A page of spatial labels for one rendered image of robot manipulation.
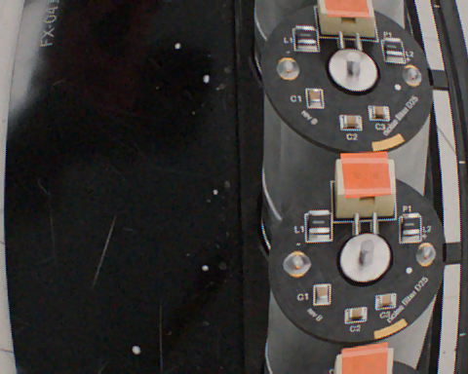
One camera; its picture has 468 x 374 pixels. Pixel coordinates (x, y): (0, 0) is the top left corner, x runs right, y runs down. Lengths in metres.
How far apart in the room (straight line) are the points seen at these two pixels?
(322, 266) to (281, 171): 0.03
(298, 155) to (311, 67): 0.01
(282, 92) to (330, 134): 0.01
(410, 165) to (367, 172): 0.02
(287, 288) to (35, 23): 0.10
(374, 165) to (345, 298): 0.02
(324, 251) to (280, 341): 0.02
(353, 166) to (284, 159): 0.02
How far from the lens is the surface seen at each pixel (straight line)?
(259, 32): 0.37
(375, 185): 0.31
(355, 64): 0.33
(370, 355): 0.30
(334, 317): 0.31
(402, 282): 0.32
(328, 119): 0.33
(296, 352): 0.32
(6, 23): 0.41
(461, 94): 0.33
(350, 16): 0.33
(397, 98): 0.33
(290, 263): 0.32
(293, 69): 0.33
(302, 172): 0.33
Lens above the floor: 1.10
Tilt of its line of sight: 62 degrees down
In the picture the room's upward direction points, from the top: straight up
